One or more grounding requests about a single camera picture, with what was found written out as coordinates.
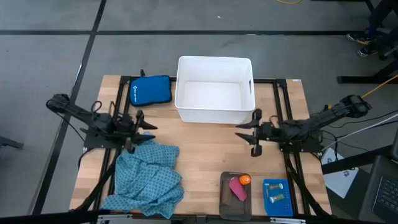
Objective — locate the blue plastic basket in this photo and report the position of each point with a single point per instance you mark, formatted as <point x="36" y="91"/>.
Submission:
<point x="287" y="208"/>

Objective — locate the person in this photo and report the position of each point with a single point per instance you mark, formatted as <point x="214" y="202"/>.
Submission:
<point x="377" y="15"/>

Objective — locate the black aluminium table frame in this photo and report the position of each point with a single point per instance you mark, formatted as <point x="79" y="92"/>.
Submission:
<point x="279" y="99"/>

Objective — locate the black chair foot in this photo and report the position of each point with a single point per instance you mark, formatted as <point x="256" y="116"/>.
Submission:
<point x="9" y="142"/>

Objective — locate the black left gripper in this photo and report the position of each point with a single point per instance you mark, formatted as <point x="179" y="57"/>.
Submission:
<point x="132" y="132"/>

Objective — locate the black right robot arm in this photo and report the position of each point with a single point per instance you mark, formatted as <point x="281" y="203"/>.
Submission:
<point x="326" y="119"/>

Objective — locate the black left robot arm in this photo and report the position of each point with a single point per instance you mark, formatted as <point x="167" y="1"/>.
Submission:
<point x="81" y="113"/>

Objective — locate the white paper sheet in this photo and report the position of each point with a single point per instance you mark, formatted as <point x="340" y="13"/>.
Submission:
<point x="339" y="180"/>

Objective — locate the black metal beam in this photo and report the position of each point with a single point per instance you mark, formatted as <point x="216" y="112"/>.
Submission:
<point x="354" y="160"/>

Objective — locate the black crossbar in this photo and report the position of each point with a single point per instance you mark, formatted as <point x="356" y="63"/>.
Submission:
<point x="46" y="217"/>

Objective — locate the silver metal bracket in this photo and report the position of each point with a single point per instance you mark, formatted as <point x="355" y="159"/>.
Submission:
<point x="115" y="219"/>
<point x="287" y="221"/>

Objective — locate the brown bandage roll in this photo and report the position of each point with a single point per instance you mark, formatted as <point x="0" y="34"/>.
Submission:
<point x="226" y="194"/>

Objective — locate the black desk leg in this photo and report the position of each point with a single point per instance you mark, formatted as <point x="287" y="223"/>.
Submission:
<point x="357" y="80"/>

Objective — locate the blue patterned hospital gown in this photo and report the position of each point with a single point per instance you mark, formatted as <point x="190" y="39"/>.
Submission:
<point x="146" y="180"/>

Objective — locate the blue first aid pouch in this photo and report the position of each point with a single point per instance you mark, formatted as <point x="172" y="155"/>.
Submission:
<point x="150" y="91"/>

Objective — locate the pink bandage roll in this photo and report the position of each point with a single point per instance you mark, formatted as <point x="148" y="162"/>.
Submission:
<point x="237" y="189"/>

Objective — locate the grey translucent plastic bin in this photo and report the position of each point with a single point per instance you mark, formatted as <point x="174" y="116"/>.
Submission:
<point x="233" y="211"/>

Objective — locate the black laptop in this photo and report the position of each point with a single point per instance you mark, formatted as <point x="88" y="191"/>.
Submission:
<point x="385" y="193"/>

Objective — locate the amber pill bottle white cap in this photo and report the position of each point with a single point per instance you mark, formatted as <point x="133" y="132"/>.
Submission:
<point x="276" y="198"/>
<point x="275" y="186"/>

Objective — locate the white plastic basket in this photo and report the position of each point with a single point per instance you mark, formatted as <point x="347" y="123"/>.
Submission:
<point x="214" y="93"/>

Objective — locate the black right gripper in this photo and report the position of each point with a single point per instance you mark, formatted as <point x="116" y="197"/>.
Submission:
<point x="264" y="130"/>

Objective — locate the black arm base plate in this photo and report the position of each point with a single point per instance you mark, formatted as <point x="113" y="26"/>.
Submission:
<point x="93" y="143"/>
<point x="312" y="147"/>

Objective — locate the orange bandage roll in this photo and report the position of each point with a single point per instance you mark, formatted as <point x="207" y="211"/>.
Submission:
<point x="245" y="180"/>

